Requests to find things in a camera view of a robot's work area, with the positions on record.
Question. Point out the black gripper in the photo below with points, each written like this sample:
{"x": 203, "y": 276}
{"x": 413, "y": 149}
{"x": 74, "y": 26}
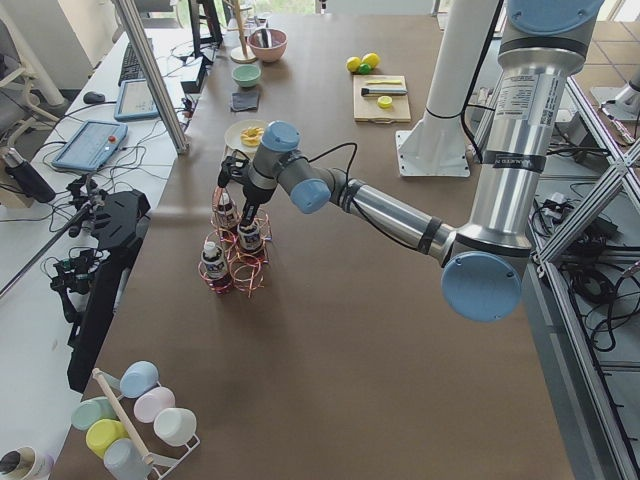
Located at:
{"x": 251, "y": 200}

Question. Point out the green lime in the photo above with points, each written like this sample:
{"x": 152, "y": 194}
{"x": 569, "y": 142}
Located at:
{"x": 364, "y": 69}

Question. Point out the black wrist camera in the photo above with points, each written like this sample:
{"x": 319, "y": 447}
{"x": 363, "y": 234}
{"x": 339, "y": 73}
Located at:
{"x": 223, "y": 180}

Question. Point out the white cup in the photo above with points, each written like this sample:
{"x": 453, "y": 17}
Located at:
{"x": 175, "y": 426}

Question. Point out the half lemon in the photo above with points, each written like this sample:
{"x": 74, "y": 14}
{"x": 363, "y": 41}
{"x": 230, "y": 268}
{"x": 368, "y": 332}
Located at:
{"x": 384, "y": 102}

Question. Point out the pink bowl with ice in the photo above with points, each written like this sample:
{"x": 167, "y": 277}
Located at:
{"x": 268, "y": 55}

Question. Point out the yellow lemon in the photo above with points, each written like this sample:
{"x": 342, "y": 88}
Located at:
{"x": 371, "y": 59}
{"x": 353, "y": 63}

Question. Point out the yellow lemon far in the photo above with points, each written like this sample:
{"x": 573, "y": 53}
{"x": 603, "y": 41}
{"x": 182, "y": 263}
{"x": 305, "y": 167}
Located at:
{"x": 371, "y": 59}

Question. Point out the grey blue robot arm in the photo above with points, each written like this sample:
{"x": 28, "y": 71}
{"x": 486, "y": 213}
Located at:
{"x": 463, "y": 247}

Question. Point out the black water bottle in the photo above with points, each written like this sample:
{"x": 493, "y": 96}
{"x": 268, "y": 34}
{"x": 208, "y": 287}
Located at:
{"x": 29, "y": 180}

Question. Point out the blue teach pendant far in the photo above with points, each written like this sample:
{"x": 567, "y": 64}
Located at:
{"x": 135, "y": 102}

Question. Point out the copper wire bottle rack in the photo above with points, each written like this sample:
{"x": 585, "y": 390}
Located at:
{"x": 247, "y": 272}

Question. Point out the tea bottle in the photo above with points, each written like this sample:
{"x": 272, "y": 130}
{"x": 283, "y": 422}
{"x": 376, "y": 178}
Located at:
{"x": 226, "y": 213}
{"x": 216, "y": 271}
{"x": 250, "y": 240}

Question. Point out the yellow cup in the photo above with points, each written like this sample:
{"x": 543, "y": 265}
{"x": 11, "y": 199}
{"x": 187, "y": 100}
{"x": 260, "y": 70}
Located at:
{"x": 102, "y": 434}

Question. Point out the wooden cutting board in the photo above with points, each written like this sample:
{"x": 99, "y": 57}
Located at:
{"x": 366, "y": 108}

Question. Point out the black computer mouse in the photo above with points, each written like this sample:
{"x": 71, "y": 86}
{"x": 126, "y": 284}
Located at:
{"x": 93, "y": 98}

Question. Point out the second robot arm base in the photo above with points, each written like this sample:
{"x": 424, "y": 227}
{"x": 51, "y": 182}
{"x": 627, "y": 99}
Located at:
{"x": 620, "y": 107}

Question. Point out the green cup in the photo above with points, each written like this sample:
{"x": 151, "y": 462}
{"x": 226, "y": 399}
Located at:
{"x": 90, "y": 411}

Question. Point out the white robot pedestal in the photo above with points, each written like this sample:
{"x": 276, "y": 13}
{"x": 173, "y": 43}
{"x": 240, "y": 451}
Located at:
{"x": 436, "y": 145}

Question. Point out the yellow lemon near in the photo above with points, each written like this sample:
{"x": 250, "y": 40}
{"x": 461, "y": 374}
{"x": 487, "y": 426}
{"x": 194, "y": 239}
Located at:
{"x": 353, "y": 63}

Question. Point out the black folded stand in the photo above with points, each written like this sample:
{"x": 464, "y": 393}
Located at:
{"x": 120, "y": 231}

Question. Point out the yellow pastry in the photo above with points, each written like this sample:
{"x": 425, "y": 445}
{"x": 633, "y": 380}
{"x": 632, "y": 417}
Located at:
{"x": 251, "y": 137}

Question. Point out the aluminium frame post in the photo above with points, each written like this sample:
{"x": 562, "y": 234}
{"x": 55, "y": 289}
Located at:
{"x": 133, "y": 26}

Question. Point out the grey folded cloth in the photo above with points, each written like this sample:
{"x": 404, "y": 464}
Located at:
{"x": 245, "y": 101}

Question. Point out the tea bottle back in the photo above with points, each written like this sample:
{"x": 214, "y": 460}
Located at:
{"x": 226, "y": 213}

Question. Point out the pink cup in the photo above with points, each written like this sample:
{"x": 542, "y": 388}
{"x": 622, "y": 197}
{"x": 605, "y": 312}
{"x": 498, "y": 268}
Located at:
{"x": 149, "y": 405}

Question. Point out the black keyboard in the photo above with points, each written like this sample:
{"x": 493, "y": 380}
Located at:
{"x": 131, "y": 68}

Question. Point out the cream serving tray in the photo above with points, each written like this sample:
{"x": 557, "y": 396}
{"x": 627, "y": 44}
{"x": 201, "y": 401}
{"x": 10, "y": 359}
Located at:
{"x": 235, "y": 162}

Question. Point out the blue teach pendant near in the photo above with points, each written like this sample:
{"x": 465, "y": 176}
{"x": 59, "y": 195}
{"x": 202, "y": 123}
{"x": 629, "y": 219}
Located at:
{"x": 91, "y": 146}

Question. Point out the blue cup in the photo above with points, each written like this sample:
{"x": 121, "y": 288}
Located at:
{"x": 140, "y": 377}

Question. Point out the metal ice scoop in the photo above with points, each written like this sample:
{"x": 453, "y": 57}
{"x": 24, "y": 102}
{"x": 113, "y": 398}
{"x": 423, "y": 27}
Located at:
{"x": 267, "y": 38}

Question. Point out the light grey cup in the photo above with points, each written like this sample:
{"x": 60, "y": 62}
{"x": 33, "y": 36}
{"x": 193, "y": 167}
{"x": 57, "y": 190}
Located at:
{"x": 123, "y": 461}

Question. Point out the green ceramic bowl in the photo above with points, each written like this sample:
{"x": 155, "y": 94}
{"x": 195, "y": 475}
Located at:
{"x": 246, "y": 75}

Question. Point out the white wire cup rack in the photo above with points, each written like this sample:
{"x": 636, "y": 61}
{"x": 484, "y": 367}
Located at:
{"x": 163, "y": 458}

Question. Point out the tea bottle front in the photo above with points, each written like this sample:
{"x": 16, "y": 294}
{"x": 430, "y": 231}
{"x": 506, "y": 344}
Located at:
{"x": 216, "y": 271}

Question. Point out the white plate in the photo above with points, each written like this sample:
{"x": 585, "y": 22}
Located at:
{"x": 233, "y": 135}

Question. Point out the blue teach pendant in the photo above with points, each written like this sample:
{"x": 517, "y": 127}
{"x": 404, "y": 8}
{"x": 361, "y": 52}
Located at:
{"x": 135, "y": 102}
{"x": 91, "y": 146}

